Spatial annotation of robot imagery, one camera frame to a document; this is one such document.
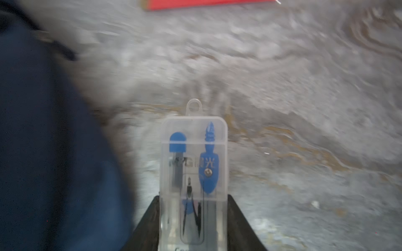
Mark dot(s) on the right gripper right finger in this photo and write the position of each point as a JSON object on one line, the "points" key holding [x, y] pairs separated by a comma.
{"points": [[240, 235]]}

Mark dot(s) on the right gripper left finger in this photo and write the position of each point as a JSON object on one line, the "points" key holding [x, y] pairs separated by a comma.
{"points": [[145, 236]]}

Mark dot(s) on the navy blue student backpack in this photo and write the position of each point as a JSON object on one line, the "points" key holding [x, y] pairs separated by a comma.
{"points": [[62, 188]]}

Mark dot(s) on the clear compass set case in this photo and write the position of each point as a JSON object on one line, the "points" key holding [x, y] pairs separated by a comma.
{"points": [[194, 177]]}

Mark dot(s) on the red card box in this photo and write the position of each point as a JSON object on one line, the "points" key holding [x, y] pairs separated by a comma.
{"points": [[152, 5]]}

